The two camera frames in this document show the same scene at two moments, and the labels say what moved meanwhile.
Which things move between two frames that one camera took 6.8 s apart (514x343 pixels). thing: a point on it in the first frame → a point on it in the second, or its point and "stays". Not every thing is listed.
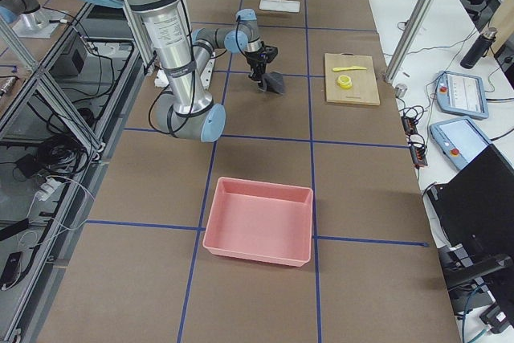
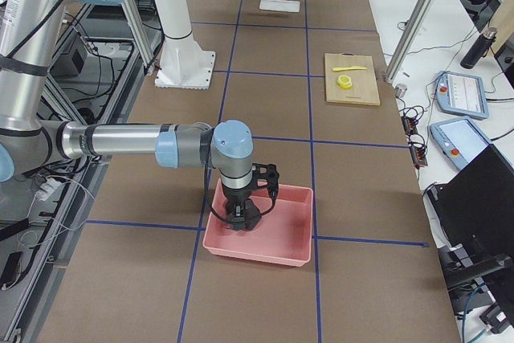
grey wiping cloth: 273,81 → 252,217
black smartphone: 12,271 stays
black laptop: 475,210 stays
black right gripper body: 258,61 → 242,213
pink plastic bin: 267,221 stays
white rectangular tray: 279,5 stays
